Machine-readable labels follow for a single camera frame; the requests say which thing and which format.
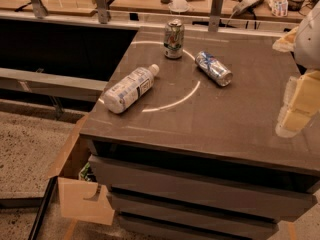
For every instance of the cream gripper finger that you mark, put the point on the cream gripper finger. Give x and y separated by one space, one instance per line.
287 42
301 102

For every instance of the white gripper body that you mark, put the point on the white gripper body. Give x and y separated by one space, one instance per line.
309 44

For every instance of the blue silver redbull can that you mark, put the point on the blue silver redbull can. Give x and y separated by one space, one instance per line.
213 68

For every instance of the green soda can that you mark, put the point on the green soda can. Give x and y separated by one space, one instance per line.
173 39

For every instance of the colourful snack packet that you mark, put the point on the colourful snack packet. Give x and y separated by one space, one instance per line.
279 8

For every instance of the black mesh cup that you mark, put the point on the black mesh cup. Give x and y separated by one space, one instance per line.
295 5

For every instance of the white power strip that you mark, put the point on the white power strip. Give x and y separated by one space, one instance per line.
244 5

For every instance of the white bowl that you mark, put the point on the white bowl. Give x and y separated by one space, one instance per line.
179 6

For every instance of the grey drawer cabinet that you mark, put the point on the grey drawer cabinet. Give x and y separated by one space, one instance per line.
191 160

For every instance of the white plastic water bottle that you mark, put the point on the white plastic water bottle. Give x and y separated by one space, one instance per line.
122 95

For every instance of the open cardboard box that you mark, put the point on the open cardboard box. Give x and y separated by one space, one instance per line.
79 199

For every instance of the right metal post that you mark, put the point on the right metal post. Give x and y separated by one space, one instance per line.
215 13

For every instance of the metal post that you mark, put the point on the metal post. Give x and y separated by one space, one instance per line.
102 11
39 9
215 13

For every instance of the middle metal post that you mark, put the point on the middle metal post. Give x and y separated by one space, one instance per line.
102 11

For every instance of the left metal post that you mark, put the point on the left metal post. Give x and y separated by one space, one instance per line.
39 9

